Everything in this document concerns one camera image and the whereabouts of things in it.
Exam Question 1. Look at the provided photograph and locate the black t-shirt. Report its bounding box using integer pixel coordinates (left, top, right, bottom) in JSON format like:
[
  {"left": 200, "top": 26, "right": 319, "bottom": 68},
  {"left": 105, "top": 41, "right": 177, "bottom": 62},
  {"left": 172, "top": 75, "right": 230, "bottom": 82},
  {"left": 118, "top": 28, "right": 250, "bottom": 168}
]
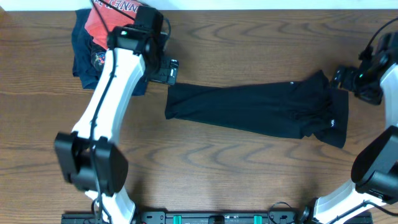
[{"left": 165, "top": 70, "right": 349, "bottom": 148}]

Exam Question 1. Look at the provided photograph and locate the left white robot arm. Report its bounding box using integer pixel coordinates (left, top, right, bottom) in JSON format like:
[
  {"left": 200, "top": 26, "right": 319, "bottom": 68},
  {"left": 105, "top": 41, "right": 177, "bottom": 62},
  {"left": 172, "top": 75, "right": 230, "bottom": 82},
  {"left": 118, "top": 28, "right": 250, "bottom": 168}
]
[{"left": 54, "top": 27, "right": 179, "bottom": 223}]

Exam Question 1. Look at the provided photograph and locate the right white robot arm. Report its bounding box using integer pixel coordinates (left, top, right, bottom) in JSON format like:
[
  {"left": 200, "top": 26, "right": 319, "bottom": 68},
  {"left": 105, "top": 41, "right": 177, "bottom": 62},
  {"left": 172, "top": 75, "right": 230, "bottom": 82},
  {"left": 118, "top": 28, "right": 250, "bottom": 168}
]
[{"left": 300, "top": 32, "right": 397, "bottom": 223}]

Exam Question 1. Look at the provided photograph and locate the black patterned folded shirt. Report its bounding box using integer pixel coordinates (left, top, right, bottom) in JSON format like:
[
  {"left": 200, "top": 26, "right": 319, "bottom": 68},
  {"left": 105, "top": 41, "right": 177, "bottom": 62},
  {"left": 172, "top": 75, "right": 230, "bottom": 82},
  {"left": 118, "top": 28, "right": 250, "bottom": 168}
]
[{"left": 91, "top": 43, "right": 106, "bottom": 72}]

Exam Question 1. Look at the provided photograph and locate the orange folded t-shirt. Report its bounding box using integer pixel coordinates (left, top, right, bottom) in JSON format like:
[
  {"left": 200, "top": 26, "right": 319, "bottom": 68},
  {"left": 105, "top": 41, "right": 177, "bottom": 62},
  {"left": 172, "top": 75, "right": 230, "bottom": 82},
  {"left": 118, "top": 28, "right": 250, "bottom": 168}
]
[{"left": 85, "top": 0, "right": 142, "bottom": 50}]

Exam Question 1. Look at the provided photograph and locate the navy folded t-shirt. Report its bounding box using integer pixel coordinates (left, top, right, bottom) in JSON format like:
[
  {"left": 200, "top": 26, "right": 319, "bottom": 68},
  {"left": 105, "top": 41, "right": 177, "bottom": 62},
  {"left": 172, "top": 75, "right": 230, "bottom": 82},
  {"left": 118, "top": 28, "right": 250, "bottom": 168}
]
[{"left": 71, "top": 8, "right": 149, "bottom": 96}]

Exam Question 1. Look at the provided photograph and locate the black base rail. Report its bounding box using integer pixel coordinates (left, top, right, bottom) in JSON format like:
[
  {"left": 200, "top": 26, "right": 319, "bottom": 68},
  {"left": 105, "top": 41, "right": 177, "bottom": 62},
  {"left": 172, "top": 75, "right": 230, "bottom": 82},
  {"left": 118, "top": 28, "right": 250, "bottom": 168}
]
[{"left": 60, "top": 208, "right": 373, "bottom": 224}]

